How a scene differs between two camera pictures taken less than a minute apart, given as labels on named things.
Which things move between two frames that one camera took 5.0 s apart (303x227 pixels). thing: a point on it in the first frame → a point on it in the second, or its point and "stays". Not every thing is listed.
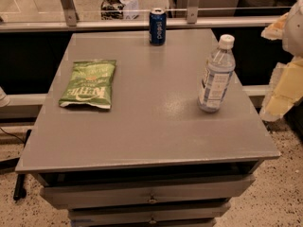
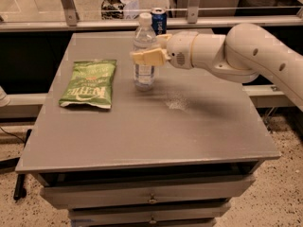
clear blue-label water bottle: x=218 y=76 → x=145 y=38
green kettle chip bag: x=89 y=82 stays
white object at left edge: x=4 y=99 stays
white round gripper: x=294 y=32 → x=180 y=49
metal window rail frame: x=70 y=21 stays
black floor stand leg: x=20 y=191 stays
